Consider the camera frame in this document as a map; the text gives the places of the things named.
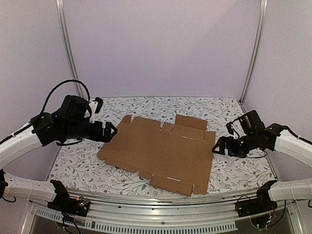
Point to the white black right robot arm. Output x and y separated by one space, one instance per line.
276 137

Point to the aluminium front rail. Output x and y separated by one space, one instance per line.
128 214

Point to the left aluminium frame post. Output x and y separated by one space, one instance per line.
65 38

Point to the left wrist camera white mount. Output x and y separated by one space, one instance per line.
93 108

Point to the right aluminium frame post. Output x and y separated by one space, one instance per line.
256 47

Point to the aluminium frame post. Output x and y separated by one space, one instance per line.
65 38
256 47

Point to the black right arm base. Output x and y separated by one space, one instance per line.
246 206

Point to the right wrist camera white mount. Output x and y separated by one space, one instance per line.
232 131

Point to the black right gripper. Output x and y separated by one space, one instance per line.
225 144

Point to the floral patterned table mat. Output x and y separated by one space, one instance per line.
79 168

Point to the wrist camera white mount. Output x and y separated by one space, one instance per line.
232 131
93 108

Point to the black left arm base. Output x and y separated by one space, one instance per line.
63 203

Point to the brown cardboard box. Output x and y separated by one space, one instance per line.
176 157

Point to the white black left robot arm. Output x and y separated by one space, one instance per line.
75 119

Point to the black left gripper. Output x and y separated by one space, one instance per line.
107 137

